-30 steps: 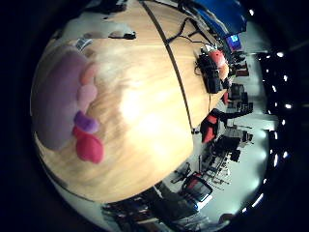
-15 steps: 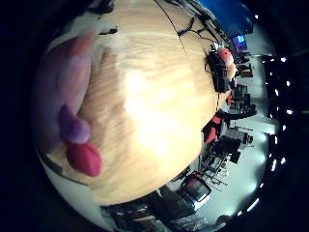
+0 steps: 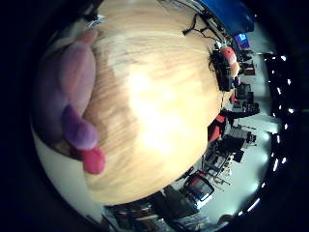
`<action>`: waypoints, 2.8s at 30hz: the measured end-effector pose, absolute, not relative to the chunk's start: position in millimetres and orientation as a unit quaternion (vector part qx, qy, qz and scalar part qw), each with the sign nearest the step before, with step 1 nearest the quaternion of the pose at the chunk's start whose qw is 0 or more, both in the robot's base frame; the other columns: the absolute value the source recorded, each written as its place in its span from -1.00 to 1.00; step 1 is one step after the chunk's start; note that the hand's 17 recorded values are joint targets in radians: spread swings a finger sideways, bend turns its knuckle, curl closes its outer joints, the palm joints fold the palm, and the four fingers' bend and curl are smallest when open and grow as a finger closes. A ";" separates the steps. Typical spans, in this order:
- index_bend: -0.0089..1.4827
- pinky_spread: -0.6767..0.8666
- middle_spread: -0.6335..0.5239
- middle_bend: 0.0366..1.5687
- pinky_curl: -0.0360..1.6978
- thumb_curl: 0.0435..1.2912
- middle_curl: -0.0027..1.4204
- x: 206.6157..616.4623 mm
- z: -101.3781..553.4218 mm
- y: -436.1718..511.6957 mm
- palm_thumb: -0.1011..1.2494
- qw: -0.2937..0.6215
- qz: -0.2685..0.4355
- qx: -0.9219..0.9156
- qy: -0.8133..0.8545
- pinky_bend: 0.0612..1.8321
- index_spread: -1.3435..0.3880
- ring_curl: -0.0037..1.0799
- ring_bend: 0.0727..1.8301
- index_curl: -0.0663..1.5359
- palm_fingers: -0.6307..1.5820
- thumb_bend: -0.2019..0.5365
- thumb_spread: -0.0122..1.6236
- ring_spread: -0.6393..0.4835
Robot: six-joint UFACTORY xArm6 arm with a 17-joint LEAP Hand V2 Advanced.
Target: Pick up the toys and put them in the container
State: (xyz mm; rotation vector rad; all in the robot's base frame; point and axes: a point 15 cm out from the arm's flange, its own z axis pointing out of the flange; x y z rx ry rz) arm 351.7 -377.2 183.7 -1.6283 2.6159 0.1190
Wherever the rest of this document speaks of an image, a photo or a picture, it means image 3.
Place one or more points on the red framed cart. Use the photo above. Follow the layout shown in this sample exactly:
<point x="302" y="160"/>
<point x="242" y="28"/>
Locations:
<point x="199" y="188"/>

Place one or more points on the red and black chair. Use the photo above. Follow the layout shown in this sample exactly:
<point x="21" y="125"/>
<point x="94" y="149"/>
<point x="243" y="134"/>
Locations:
<point x="217" y="127"/>

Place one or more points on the blue panel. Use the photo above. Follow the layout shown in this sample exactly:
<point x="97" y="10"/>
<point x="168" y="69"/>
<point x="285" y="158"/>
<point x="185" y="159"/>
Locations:
<point x="230" y="14"/>

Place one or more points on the pink and purple plush toy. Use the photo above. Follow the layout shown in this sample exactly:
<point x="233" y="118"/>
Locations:
<point x="72" y="96"/>

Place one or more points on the black device with orange parts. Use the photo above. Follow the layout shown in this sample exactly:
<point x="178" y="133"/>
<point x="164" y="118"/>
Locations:
<point x="225" y="68"/>

